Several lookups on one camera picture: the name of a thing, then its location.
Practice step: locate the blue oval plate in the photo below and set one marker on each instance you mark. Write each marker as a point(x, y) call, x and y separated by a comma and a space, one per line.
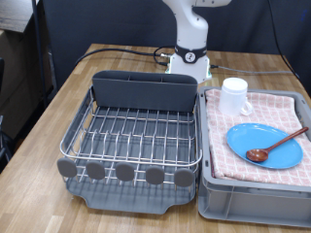
point(252, 139)

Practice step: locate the brown wooden spoon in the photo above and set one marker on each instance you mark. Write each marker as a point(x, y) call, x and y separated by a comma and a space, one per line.
point(257, 155)

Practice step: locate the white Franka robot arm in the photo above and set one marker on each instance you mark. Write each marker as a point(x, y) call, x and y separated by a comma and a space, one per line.
point(191, 32)

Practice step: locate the grey dish drying rack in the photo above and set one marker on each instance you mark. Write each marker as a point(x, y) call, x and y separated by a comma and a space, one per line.
point(129, 202)

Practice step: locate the dark grey cutlery holder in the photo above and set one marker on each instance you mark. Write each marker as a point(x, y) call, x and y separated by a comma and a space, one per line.
point(142, 93)

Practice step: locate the white translucent plastic mug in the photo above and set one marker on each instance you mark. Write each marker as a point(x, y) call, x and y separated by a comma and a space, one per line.
point(231, 97)

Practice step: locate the dark fabric partition panel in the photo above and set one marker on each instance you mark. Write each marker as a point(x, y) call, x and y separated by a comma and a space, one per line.
point(97, 22)

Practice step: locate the pink checked cloth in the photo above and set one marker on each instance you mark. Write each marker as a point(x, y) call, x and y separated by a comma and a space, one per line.
point(275, 110)

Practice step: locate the grey plastic crate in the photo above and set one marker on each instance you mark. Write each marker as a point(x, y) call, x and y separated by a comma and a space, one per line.
point(252, 204)

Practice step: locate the black metal pole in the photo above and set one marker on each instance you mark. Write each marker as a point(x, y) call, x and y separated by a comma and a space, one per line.
point(39, 48)

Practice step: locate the cardboard box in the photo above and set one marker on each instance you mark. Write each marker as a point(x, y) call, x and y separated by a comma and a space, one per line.
point(19, 81)

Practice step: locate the wooden board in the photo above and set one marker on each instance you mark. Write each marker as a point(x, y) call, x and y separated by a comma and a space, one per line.
point(16, 13)

